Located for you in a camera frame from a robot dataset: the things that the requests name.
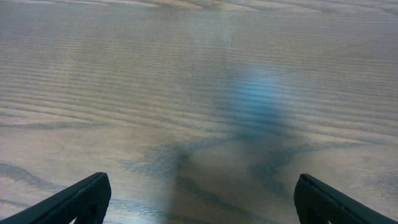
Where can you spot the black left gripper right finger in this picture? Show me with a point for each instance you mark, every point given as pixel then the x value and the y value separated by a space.
pixel 318 203

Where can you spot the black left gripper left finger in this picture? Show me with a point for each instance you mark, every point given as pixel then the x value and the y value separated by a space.
pixel 85 202

